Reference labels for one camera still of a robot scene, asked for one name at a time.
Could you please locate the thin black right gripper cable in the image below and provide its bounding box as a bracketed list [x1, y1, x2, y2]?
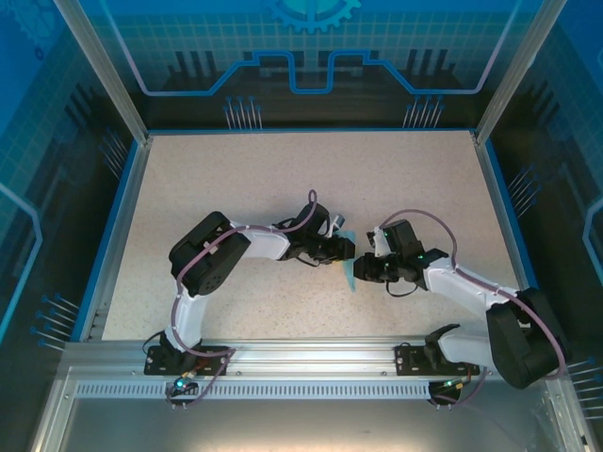
[384, 280, 420, 299]

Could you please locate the light blue paper sheet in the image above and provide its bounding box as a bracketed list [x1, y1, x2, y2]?
[334, 229, 360, 294]

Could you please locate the aluminium side rail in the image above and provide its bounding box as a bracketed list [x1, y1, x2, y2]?
[470, 130, 558, 343]
[77, 136, 155, 343]

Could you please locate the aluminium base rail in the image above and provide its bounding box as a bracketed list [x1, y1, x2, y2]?
[60, 334, 566, 380]

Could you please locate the blue printed circuit-pattern panel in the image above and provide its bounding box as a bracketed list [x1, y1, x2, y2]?
[101, 0, 527, 131]

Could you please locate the blue printed side panel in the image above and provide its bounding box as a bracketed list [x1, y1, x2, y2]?
[487, 0, 603, 452]
[0, 0, 142, 452]

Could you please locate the cable connector green light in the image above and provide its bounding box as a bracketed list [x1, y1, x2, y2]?
[170, 369, 198, 396]
[440, 376, 473, 393]

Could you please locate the right cable connector green light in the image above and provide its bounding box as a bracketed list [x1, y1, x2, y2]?
[440, 376, 473, 393]

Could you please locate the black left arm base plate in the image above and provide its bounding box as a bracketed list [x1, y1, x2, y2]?
[143, 345, 232, 377]

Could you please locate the slotted grey cable duct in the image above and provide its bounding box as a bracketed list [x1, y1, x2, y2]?
[73, 381, 475, 401]

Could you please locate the aluminium enclosure post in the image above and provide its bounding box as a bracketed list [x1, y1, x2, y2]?
[51, 0, 155, 148]
[472, 0, 569, 148]

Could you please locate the thin black left gripper cable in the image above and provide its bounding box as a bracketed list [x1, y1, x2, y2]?
[294, 253, 327, 270]

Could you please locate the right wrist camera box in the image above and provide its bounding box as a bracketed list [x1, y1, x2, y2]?
[366, 227, 390, 258]

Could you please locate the left cable connector green light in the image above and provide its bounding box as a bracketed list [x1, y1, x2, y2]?
[170, 369, 198, 396]

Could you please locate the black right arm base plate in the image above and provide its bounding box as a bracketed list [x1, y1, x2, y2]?
[394, 342, 481, 377]

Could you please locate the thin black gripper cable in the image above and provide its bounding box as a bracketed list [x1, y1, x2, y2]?
[384, 280, 420, 299]
[294, 253, 327, 270]

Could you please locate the grey metal shelf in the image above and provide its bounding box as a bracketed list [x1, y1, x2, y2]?
[30, 365, 597, 452]

